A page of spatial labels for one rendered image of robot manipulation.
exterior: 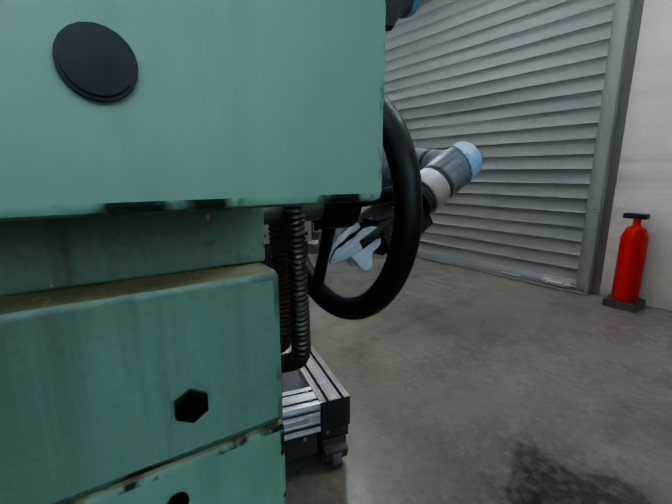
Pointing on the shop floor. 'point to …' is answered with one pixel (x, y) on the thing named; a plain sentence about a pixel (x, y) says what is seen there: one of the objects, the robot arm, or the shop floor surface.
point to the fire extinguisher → (629, 266)
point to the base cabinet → (211, 475)
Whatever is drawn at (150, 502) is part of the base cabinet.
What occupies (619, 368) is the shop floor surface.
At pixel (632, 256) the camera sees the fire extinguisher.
